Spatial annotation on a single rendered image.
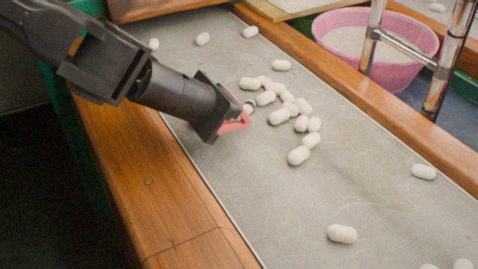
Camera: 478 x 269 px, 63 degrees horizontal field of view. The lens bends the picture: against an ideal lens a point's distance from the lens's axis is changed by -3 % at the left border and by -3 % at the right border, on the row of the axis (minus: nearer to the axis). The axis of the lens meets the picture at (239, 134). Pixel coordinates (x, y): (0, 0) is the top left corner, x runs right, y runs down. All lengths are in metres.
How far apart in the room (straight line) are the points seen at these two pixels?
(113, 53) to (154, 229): 0.20
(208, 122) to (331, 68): 0.31
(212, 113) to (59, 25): 0.22
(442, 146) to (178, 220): 0.39
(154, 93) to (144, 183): 0.12
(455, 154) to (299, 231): 0.26
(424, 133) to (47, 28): 0.52
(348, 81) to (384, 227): 0.30
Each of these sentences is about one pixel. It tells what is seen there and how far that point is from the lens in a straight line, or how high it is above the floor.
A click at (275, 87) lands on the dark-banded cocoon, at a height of 0.76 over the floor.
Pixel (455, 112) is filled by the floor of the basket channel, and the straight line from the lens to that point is 0.89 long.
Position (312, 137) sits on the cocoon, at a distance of 0.60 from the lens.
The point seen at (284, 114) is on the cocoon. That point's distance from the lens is 0.64.
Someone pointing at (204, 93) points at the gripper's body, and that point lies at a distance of 0.52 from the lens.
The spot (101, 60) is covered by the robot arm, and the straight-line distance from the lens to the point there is 0.45.
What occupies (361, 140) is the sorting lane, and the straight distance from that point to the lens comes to 0.64.
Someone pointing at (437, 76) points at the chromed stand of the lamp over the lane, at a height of 0.83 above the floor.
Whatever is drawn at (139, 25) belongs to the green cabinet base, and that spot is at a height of 0.74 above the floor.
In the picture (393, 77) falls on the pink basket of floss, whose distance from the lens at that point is 0.84.
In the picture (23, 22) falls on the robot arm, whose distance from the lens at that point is 0.45.
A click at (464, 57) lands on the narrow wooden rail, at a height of 0.74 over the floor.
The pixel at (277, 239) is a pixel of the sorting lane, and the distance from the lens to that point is 0.49.
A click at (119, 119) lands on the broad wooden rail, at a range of 0.64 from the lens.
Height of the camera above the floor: 1.14
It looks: 40 degrees down
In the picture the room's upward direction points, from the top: straight up
